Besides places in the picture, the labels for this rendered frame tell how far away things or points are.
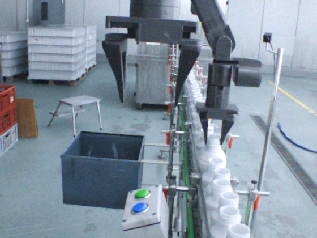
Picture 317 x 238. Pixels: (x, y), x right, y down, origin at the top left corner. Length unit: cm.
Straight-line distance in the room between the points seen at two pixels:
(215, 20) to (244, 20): 1040
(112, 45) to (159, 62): 516
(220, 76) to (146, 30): 48
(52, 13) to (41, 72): 427
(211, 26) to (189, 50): 45
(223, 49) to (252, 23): 1046
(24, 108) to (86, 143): 265
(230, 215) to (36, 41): 708
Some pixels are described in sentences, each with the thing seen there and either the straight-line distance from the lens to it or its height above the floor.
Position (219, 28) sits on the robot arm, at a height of 147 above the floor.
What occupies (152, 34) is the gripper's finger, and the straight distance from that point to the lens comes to 38.
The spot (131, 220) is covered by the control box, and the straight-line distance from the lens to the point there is 72.
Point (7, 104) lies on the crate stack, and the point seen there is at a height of 50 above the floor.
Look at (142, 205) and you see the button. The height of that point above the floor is 112.
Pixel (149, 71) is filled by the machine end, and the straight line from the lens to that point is 557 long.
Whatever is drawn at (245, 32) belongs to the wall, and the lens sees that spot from 1123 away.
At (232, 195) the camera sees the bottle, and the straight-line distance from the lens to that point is 73.
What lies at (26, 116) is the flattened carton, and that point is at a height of 28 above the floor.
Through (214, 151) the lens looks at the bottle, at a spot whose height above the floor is 117.
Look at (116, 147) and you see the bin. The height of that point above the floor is 88.
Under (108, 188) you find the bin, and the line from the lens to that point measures 144.
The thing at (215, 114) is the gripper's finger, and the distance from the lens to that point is 85.
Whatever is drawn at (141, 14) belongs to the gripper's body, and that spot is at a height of 149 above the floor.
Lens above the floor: 149
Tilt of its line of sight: 16 degrees down
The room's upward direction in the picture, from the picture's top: 4 degrees clockwise
